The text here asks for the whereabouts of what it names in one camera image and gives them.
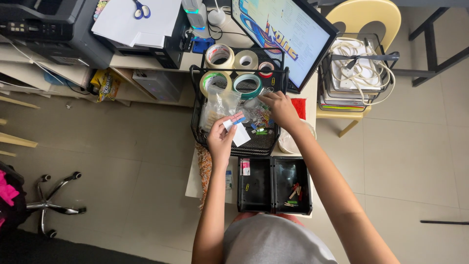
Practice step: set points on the black plastic tray with clothespins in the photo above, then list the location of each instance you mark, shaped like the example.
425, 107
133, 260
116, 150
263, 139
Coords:
292, 185

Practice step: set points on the yellow plastic chair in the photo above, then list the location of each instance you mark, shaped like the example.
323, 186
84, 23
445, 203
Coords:
366, 22

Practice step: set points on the black computer tower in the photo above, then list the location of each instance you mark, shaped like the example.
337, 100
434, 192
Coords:
165, 47

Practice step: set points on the black plastic tray with paperclip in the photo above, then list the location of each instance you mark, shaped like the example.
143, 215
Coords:
255, 185

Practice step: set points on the teal tape roll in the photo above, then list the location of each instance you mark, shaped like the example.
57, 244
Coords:
247, 86

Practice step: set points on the grey box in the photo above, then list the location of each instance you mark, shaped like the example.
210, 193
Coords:
157, 85

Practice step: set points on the pile of coloured clips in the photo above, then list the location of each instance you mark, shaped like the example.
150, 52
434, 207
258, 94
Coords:
261, 119

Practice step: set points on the computer monitor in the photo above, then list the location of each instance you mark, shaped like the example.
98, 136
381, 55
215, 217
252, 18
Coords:
285, 35

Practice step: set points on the small wooden clothespins pile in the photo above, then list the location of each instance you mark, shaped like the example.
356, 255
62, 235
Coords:
294, 194

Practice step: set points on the white speaker with teal light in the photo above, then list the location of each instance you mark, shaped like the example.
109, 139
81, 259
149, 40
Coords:
195, 14

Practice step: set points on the large beige masking tape roll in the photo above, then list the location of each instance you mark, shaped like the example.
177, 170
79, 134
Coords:
220, 55

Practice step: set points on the orange patterned cloth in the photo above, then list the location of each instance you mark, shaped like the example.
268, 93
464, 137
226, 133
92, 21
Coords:
204, 172

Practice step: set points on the small red white packet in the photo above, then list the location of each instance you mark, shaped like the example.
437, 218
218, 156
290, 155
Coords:
245, 167

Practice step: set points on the clear plastic zip bag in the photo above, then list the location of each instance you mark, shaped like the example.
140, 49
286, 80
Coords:
219, 106

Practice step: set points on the stack of white paper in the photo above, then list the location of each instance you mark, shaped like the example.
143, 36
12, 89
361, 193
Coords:
135, 22

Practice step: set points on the yellow snack packet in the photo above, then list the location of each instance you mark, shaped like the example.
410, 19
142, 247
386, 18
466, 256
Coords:
107, 86

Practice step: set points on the white small bottle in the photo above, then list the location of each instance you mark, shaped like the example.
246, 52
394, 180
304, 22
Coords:
228, 179

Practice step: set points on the person's left hand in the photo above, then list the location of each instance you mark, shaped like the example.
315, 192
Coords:
219, 141

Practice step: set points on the red cloth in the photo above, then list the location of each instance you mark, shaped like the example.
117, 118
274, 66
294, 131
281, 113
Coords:
299, 107

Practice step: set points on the pink cloth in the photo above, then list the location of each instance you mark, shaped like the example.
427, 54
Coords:
6, 192

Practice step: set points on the office chair base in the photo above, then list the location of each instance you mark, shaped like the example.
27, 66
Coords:
55, 203

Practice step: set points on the person's grey shirt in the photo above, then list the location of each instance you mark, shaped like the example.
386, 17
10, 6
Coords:
274, 240

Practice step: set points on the blue plastic holder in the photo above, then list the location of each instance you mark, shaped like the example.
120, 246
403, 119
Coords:
202, 44

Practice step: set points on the black printer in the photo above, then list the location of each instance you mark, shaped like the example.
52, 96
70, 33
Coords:
47, 31

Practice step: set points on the white card with coloured clips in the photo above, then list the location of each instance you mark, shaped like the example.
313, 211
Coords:
239, 128

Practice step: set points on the person's right fingers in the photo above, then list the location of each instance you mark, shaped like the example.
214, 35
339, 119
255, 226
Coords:
266, 98

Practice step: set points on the black metal table frame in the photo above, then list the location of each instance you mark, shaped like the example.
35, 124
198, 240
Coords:
436, 44

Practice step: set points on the green-cored beige tape roll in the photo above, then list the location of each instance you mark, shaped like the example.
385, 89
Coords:
215, 82

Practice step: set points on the white round lamp base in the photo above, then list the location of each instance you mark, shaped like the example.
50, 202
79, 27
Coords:
217, 16

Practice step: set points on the person's right hand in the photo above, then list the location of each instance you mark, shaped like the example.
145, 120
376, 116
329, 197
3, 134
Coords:
281, 108

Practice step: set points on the clear tape roll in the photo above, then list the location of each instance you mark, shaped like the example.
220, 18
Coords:
246, 61

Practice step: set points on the small red tape roll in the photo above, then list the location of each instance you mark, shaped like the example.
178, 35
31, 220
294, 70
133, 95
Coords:
266, 69

